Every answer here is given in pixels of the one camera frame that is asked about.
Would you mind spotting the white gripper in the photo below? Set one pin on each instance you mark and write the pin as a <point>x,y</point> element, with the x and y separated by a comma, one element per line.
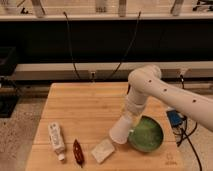
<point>133,112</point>

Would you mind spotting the white ceramic cup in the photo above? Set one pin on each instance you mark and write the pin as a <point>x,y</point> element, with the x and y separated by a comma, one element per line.
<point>120,130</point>

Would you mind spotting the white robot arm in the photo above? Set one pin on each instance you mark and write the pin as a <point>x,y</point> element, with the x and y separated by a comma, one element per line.
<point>146,81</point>

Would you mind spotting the white eraser block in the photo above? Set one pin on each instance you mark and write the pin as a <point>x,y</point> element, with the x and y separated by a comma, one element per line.
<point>103,150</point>

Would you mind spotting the green bowl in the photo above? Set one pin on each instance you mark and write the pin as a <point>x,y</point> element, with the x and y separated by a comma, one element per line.
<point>147,136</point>

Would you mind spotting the blue connector box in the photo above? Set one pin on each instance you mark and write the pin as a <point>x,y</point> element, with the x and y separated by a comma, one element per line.
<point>174,118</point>

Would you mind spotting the dark red pepper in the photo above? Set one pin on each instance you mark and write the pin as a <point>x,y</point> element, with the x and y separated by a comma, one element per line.
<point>78,154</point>

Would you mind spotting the white tube with cap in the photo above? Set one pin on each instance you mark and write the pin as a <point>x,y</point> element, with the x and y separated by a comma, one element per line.
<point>56,140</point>

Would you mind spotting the white wall outlet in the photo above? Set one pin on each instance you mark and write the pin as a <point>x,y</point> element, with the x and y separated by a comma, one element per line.
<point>92,75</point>

